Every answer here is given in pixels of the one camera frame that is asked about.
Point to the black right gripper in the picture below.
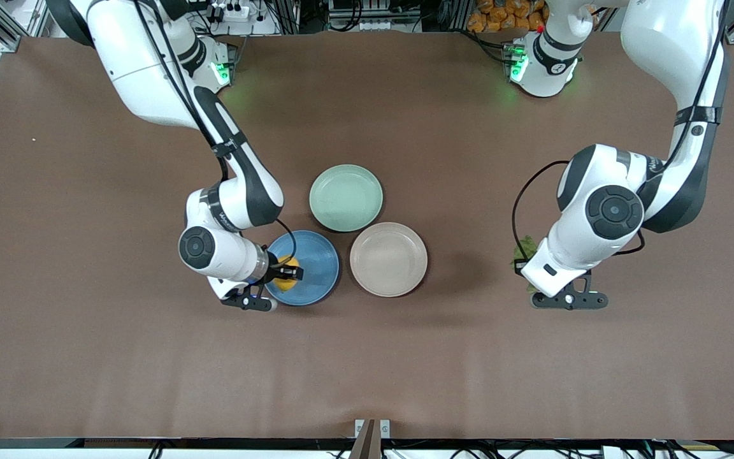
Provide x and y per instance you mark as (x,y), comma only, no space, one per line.
(278,270)

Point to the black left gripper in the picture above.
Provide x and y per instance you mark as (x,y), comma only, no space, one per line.
(517,271)

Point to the yellow lemon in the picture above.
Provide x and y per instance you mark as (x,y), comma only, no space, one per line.
(285,261)

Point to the green lettuce leaf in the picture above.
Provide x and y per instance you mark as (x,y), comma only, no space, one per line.
(525,245)

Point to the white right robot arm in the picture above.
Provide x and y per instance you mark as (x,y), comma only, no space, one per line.
(144,70)

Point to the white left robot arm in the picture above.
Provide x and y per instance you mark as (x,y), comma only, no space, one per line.
(679,44)

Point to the blue plate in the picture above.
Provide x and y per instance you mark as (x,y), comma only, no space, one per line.
(319,255)

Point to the green plate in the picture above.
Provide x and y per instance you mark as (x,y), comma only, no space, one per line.
(346,197)

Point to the beige plate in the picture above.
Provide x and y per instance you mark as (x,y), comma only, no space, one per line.
(388,259)

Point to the orange snack bag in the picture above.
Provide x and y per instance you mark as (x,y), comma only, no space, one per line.
(501,16)

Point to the white power strip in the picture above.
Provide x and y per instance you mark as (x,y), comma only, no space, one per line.
(230,13)

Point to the metal table bracket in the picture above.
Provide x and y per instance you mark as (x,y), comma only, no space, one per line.
(372,437)

